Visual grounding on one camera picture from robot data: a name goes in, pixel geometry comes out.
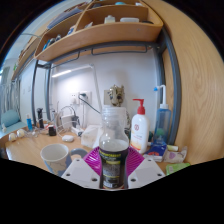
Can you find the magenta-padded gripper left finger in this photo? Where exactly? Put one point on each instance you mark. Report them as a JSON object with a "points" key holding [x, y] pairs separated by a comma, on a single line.
{"points": [[80, 173]]}

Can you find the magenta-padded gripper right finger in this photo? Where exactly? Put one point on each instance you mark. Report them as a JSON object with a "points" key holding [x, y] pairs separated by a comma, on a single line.
{"points": [[145, 171]]}

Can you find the wooden tree creature figurine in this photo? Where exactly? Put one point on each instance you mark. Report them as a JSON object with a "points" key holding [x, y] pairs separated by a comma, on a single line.
{"points": [[116, 93]]}

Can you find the bed with teal bedding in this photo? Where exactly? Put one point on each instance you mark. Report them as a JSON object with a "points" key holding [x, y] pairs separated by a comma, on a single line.
{"points": [[9, 120]]}

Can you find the wooden shelf unit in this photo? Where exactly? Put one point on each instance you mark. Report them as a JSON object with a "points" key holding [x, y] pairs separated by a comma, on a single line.
{"points": [[110, 35]]}

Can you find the clear dark-labelled drink bottle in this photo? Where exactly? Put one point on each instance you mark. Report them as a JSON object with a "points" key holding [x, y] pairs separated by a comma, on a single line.
{"points": [[113, 146]]}

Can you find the white red-pump lotion bottle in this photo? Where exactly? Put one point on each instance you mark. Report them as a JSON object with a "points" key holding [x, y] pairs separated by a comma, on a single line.
{"points": [[140, 133]]}

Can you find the black electric shaver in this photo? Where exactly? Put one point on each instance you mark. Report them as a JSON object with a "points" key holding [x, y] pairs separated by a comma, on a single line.
{"points": [[40, 118]]}

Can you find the white mug with blue map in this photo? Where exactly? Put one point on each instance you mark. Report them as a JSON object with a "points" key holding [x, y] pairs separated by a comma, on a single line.
{"points": [[55, 158]]}

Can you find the white and pink packet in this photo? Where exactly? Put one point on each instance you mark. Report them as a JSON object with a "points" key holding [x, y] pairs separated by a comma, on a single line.
{"points": [[176, 155]]}

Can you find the wooden wardrobe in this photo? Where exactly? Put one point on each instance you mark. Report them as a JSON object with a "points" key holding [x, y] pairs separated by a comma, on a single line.
{"points": [[200, 83]]}

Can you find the blue flat box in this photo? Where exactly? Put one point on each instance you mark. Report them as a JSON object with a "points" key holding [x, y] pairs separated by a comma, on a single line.
{"points": [[156, 151]]}

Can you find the small blue bottle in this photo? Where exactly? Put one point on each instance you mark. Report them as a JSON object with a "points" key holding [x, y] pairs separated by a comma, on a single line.
{"points": [[29, 124]]}

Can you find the white tissue bag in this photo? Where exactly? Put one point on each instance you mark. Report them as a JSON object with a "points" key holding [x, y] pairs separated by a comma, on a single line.
{"points": [[91, 136]]}

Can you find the blue bottle with white nozzle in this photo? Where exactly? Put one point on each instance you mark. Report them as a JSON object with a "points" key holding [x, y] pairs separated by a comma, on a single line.
{"points": [[163, 123]]}

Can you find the small white oval case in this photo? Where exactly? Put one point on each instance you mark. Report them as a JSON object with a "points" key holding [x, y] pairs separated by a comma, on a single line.
{"points": [[67, 138]]}

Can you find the green packet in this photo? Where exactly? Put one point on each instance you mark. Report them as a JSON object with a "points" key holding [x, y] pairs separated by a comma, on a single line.
{"points": [[176, 168]]}

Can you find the small black box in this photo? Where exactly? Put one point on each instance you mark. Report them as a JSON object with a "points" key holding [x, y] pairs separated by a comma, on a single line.
{"points": [[52, 131]]}

